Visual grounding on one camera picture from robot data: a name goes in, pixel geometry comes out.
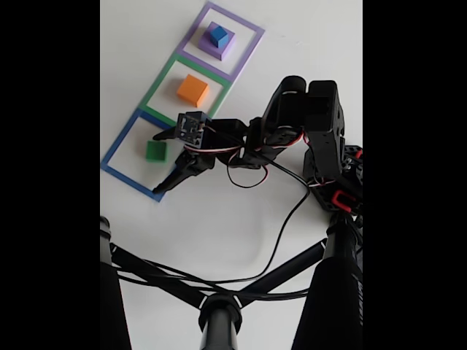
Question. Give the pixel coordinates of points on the dark gripper camera box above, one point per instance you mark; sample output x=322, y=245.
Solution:
x=193, y=127

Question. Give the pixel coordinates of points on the red clamp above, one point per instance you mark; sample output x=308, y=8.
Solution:
x=343, y=200

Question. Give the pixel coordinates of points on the black tripod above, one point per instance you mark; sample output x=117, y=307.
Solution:
x=219, y=321

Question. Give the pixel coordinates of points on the green block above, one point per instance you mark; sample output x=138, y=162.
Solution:
x=155, y=150

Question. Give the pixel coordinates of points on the green square frame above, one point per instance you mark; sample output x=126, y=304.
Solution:
x=159, y=82

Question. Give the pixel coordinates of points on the purple block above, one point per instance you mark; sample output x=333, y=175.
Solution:
x=204, y=45

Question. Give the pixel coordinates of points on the blue square frame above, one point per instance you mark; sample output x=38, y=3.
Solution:
x=131, y=183

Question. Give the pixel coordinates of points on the orange block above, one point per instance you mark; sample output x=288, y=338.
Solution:
x=191, y=89

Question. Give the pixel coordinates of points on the purple square frame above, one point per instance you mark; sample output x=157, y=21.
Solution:
x=204, y=65

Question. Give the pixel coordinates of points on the small blue cube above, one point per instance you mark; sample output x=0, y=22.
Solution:
x=217, y=34

